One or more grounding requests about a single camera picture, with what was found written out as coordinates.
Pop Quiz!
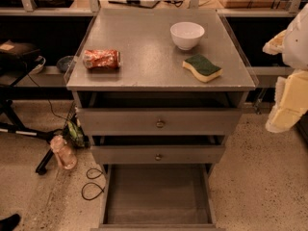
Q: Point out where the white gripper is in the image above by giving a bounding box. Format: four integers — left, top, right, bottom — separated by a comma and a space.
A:
263, 4, 308, 133

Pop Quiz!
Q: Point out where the black floor cable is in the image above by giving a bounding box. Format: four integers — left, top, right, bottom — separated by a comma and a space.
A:
80, 167, 106, 201

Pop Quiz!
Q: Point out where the grey bottom drawer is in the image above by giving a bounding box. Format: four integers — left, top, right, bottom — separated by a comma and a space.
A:
90, 164, 225, 231

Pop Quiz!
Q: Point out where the yellow green sponge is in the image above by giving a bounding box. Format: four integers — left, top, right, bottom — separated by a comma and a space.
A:
182, 54, 222, 83

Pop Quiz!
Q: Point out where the clear plastic bottle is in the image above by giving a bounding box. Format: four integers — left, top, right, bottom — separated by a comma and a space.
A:
50, 135, 77, 170

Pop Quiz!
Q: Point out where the grey drawer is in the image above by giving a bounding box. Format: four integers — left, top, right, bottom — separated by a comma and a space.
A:
77, 92, 242, 136
90, 164, 225, 231
90, 136, 225, 165

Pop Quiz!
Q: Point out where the grey top drawer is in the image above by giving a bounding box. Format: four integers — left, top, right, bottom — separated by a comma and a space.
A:
77, 92, 242, 136

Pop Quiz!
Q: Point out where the grey middle drawer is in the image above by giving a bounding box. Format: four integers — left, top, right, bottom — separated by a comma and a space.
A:
90, 136, 225, 165

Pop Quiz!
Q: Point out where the black tripod stand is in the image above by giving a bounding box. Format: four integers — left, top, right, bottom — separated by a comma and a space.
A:
0, 99, 60, 175

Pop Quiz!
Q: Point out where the black shoe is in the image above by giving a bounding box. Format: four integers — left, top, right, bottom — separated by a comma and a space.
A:
0, 214, 21, 231

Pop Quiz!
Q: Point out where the white ceramic bowl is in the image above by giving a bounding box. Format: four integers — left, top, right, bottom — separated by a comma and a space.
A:
170, 22, 205, 50

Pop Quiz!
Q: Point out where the crushed orange soda can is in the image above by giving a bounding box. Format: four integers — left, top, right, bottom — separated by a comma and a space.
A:
83, 49, 120, 69

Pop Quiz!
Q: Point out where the green snack bag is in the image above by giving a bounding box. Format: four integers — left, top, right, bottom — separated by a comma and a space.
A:
67, 121, 85, 147

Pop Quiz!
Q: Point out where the grey drawer cabinet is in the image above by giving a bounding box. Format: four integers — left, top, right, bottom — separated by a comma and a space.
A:
63, 7, 260, 231

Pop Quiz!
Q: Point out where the dark bowl on shelf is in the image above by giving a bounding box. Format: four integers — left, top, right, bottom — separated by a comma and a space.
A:
56, 56, 74, 72

